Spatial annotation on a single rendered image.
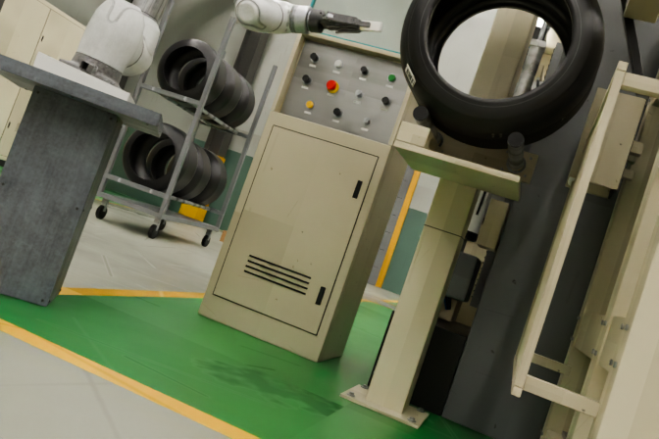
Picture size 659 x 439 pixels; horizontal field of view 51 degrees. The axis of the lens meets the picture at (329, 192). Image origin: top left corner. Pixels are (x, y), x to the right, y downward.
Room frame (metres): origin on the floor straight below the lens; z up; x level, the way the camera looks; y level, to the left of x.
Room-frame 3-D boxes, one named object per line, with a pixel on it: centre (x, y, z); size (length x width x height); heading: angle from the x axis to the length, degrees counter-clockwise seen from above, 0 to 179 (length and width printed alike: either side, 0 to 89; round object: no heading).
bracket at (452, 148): (2.26, -0.41, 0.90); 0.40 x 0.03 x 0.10; 73
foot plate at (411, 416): (2.34, -0.42, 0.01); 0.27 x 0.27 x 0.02; 73
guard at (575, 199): (1.77, -0.61, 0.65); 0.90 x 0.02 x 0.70; 163
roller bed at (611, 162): (2.18, -0.79, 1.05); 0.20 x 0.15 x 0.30; 163
